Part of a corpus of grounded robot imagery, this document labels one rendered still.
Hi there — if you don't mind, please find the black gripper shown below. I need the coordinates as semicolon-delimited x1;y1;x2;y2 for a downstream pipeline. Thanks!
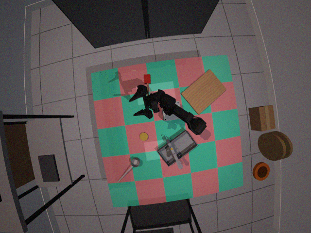
129;85;159;119

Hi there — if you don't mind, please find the red spatula with wooden handle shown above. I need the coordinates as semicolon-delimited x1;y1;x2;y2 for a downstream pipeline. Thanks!
144;74;151;91

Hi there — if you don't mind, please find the grey saucepan with long handle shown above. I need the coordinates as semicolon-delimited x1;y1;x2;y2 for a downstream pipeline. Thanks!
117;158;140;182

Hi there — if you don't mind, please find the light brown wooden board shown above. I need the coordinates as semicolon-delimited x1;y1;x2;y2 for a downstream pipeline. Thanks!
181;69;226;115

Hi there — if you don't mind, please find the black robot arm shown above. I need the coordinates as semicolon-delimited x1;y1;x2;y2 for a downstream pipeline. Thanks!
148;90;206;135

